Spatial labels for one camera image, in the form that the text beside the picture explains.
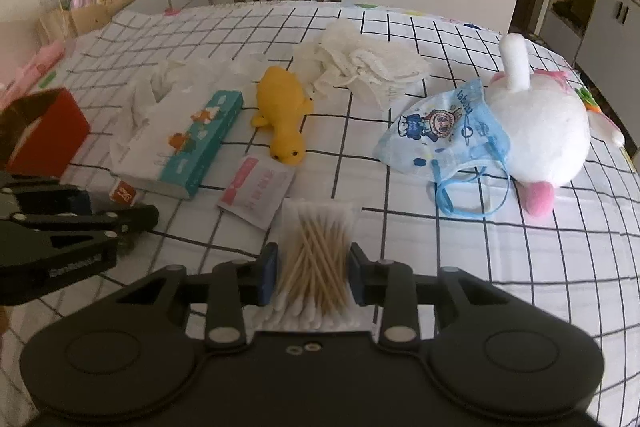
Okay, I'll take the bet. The yellow plush toy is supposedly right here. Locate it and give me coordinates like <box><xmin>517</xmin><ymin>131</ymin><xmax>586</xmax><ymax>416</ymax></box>
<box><xmin>250</xmin><ymin>66</ymin><xmax>315</xmax><ymax>166</ymax></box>

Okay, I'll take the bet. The teal and white tissue pack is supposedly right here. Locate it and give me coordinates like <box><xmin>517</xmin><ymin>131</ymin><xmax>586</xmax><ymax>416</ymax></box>
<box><xmin>110</xmin><ymin>89</ymin><xmax>245</xmax><ymax>200</ymax></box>

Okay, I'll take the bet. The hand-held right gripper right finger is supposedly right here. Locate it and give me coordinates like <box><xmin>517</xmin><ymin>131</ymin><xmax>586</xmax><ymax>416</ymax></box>
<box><xmin>349</xmin><ymin>243</ymin><xmax>506</xmax><ymax>351</ymax></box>

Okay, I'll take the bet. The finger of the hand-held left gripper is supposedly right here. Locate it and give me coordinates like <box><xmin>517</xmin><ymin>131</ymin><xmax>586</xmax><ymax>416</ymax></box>
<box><xmin>0</xmin><ymin>172</ymin><xmax>95</xmax><ymax>219</ymax></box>
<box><xmin>10</xmin><ymin>203</ymin><xmax>160</xmax><ymax>239</ymax></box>

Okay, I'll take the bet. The pack of cotton swabs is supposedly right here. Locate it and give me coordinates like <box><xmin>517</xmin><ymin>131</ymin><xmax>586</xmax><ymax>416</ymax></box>
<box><xmin>257</xmin><ymin>199</ymin><xmax>374</xmax><ymax>334</ymax></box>

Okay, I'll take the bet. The pink and white wipe sachet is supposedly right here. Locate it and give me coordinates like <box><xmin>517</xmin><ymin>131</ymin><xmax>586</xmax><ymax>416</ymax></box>
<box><xmin>216</xmin><ymin>155</ymin><xmax>296</xmax><ymax>228</ymax></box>

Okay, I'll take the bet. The red storage box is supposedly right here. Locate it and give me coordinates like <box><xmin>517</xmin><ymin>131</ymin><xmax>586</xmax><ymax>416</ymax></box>
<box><xmin>0</xmin><ymin>88</ymin><xmax>92</xmax><ymax>178</ymax></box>

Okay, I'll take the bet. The cardboard box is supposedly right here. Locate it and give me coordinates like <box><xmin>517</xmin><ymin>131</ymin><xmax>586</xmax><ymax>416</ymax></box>
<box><xmin>37</xmin><ymin>1</ymin><xmax>112</xmax><ymax>46</ymax></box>

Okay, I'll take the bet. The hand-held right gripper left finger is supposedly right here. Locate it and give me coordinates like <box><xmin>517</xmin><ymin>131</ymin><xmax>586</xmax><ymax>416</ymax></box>
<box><xmin>117</xmin><ymin>243</ymin><xmax>279</xmax><ymax>351</ymax></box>

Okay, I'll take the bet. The white checked tablecloth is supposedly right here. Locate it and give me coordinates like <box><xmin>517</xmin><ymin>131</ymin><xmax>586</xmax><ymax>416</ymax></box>
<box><xmin>0</xmin><ymin>2</ymin><xmax>640</xmax><ymax>427</ymax></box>

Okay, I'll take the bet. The white plush rabbit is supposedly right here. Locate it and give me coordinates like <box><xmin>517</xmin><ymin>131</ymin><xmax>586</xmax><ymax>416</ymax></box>
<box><xmin>487</xmin><ymin>33</ymin><xmax>627</xmax><ymax>219</ymax></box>

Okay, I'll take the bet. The white gauze cloth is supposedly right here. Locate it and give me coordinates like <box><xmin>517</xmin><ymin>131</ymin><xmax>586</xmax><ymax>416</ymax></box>
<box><xmin>292</xmin><ymin>19</ymin><xmax>432</xmax><ymax>111</ymax></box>

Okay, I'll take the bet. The clear plastic wrap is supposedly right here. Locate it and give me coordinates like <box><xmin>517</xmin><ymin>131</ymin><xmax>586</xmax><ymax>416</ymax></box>
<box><xmin>197</xmin><ymin>51</ymin><xmax>272</xmax><ymax>92</ymax></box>

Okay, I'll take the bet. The crumpled white tissue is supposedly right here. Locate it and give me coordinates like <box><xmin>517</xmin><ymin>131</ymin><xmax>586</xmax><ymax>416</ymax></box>
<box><xmin>115</xmin><ymin>58</ymin><xmax>200</xmax><ymax>130</ymax></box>

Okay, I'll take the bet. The blue cartoon face mask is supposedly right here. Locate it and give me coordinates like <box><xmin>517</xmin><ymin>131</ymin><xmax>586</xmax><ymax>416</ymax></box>
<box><xmin>372</xmin><ymin>78</ymin><xmax>514</xmax><ymax>221</ymax></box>

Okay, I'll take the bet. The grey shelf cabinet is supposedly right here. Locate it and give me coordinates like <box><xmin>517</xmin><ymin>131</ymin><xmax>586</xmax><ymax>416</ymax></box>
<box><xmin>540</xmin><ymin>0</ymin><xmax>640</xmax><ymax>108</ymax></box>

